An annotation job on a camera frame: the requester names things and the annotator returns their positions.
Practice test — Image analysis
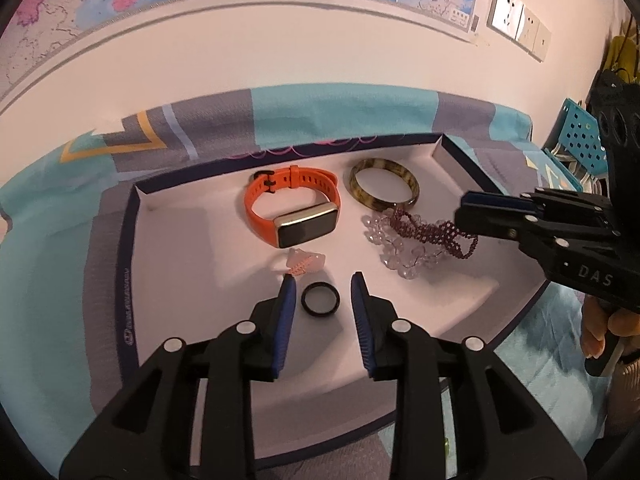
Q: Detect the blue perforated basket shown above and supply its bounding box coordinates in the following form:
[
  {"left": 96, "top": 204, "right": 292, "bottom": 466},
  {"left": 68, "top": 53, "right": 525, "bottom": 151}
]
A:
[{"left": 545, "top": 97, "right": 608, "bottom": 191}]

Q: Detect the colourful wall map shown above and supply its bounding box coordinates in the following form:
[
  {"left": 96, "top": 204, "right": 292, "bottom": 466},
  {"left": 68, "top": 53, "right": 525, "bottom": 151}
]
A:
[{"left": 0, "top": 0, "right": 485, "bottom": 106}]

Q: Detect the person's right hand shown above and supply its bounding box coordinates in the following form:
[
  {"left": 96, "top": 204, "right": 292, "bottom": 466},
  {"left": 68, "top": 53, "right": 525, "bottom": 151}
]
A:
[{"left": 580, "top": 296, "right": 640, "bottom": 359}]

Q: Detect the white shallow tray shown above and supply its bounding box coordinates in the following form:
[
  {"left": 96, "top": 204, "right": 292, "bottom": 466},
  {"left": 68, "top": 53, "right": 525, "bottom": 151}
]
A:
[{"left": 115, "top": 132, "right": 551, "bottom": 466}]

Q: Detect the orange smartwatch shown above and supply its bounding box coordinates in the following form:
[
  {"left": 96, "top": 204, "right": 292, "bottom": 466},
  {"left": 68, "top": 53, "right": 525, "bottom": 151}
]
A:
[{"left": 244, "top": 165, "right": 343, "bottom": 249}]

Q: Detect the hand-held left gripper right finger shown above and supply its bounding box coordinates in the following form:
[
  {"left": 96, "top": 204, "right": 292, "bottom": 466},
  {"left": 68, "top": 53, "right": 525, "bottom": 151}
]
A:
[{"left": 350, "top": 271, "right": 586, "bottom": 480}]

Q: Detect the white wall socket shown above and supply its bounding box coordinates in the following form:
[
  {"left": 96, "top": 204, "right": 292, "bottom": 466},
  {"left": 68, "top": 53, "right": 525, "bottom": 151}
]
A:
[
  {"left": 487, "top": 0, "right": 526, "bottom": 43},
  {"left": 517, "top": 5, "right": 541, "bottom": 53},
  {"left": 532, "top": 25, "right": 552, "bottom": 63}
]

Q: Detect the teal and grey printed blanket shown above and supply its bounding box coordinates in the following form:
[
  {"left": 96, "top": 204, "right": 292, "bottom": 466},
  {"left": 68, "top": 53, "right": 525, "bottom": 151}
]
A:
[{"left": 0, "top": 85, "right": 640, "bottom": 480}]

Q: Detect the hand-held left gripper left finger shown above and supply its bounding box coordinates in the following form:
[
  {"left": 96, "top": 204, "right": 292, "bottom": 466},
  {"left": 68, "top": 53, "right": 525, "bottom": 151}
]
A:
[{"left": 59, "top": 275, "right": 298, "bottom": 480}]

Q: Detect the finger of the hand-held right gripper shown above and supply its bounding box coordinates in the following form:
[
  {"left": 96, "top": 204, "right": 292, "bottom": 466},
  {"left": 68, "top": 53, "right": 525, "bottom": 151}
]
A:
[
  {"left": 460, "top": 187, "right": 617, "bottom": 235},
  {"left": 454, "top": 207, "right": 572, "bottom": 257}
]

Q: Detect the small clear plastic packet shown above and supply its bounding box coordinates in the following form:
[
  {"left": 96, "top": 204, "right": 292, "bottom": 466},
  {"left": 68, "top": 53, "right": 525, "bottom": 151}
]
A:
[{"left": 279, "top": 248, "right": 327, "bottom": 277}]

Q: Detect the mottled olive bangle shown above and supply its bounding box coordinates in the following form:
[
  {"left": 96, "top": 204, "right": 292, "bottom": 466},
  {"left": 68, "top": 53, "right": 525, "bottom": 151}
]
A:
[{"left": 349, "top": 158, "right": 420, "bottom": 209}]

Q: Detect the clear crystal bracelet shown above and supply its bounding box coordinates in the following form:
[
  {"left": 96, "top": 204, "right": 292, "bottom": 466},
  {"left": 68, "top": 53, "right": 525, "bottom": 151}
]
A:
[{"left": 362, "top": 212, "right": 443, "bottom": 279}]

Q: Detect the purple beaded bracelet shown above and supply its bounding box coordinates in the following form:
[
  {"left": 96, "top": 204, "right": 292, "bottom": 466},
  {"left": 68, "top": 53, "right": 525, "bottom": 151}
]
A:
[{"left": 385, "top": 208, "right": 481, "bottom": 261}]

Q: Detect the black ring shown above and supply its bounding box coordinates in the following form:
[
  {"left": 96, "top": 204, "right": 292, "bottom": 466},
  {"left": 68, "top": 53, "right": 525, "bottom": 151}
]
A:
[{"left": 301, "top": 282, "right": 344, "bottom": 319}]

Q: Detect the yellow hanging bag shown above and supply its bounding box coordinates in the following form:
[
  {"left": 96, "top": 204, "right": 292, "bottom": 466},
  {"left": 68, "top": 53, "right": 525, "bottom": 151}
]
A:
[{"left": 600, "top": 10, "right": 640, "bottom": 86}]

